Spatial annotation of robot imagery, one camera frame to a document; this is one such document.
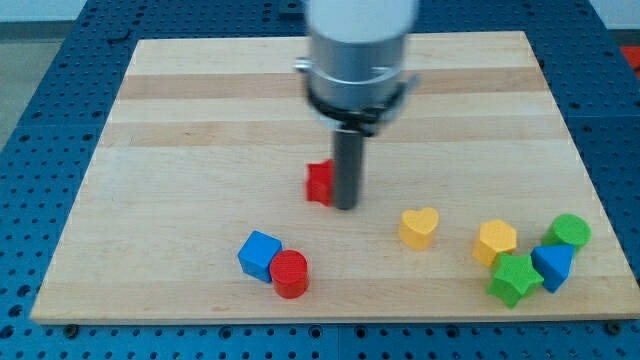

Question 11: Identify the dark grey cylindrical pointer rod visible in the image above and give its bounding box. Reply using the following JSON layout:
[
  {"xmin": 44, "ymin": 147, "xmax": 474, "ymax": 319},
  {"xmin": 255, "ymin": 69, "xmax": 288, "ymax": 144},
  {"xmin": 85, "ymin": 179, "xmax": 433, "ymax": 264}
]
[{"xmin": 333, "ymin": 130, "xmax": 364, "ymax": 210}]

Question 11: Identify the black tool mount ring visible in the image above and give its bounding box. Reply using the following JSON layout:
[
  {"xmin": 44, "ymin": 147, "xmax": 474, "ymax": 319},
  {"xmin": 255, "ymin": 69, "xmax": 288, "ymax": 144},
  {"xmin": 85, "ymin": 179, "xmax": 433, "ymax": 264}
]
[{"xmin": 306, "ymin": 75, "xmax": 419, "ymax": 137}]

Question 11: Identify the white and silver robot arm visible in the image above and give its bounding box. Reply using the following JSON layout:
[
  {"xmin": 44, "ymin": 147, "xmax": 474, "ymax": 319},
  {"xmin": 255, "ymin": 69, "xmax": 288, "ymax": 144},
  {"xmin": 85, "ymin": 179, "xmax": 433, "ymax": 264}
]
[{"xmin": 295, "ymin": 0, "xmax": 420, "ymax": 210}]

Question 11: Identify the red star block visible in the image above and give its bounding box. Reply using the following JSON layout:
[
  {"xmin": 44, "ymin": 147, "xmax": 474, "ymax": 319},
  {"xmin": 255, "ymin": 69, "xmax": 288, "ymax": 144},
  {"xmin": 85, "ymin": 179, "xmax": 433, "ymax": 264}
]
[{"xmin": 305, "ymin": 159, "xmax": 334, "ymax": 206}]

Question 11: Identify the green star block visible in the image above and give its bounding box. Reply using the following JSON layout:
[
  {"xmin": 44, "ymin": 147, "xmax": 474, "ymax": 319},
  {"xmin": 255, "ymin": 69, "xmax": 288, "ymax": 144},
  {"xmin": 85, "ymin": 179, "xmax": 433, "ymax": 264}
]
[{"xmin": 486, "ymin": 253, "xmax": 544, "ymax": 308}]

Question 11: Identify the yellow heart block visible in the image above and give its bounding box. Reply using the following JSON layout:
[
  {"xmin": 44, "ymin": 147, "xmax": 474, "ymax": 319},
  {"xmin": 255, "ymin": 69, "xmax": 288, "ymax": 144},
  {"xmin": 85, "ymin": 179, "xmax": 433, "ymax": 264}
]
[{"xmin": 397, "ymin": 207, "xmax": 440, "ymax": 251}]

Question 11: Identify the light wooden board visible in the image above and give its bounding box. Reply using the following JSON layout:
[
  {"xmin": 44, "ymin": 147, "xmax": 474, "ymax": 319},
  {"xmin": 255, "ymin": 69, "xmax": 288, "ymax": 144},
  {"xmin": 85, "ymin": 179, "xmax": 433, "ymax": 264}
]
[{"xmin": 31, "ymin": 31, "xmax": 639, "ymax": 325}]

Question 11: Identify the red cylinder block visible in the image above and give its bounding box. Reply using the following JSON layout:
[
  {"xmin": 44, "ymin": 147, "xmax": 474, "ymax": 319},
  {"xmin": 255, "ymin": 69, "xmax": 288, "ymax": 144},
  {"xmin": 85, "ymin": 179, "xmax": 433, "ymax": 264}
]
[{"xmin": 269, "ymin": 249, "xmax": 310, "ymax": 299}]

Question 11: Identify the blue cube block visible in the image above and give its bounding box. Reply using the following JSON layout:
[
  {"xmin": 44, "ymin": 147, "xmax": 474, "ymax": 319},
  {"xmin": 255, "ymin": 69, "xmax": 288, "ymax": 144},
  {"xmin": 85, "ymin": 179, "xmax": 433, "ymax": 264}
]
[{"xmin": 238, "ymin": 230, "xmax": 283, "ymax": 283}]

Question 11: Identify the yellow hexagon block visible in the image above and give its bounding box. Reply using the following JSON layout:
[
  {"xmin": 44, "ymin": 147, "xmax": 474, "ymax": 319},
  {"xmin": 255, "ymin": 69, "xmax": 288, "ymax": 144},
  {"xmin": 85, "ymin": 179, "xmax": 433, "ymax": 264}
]
[{"xmin": 472, "ymin": 219, "xmax": 517, "ymax": 267}]

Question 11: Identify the green cylinder block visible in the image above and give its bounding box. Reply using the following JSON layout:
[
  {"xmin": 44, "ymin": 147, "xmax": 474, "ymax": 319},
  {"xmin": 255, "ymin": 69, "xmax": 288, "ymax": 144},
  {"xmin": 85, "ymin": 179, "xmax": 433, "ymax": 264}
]
[{"xmin": 541, "ymin": 213, "xmax": 592, "ymax": 251}]

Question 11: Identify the blue triangle block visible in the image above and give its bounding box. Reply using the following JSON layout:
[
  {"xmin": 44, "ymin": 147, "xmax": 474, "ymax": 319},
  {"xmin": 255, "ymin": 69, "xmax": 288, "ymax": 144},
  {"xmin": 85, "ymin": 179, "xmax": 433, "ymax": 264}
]
[{"xmin": 531, "ymin": 245, "xmax": 575, "ymax": 293}]

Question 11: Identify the red object at right edge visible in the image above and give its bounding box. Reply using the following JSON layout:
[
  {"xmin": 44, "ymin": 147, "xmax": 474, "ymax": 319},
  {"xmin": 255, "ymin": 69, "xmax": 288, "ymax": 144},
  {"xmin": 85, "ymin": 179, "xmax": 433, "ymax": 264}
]
[{"xmin": 620, "ymin": 45, "xmax": 640, "ymax": 78}]

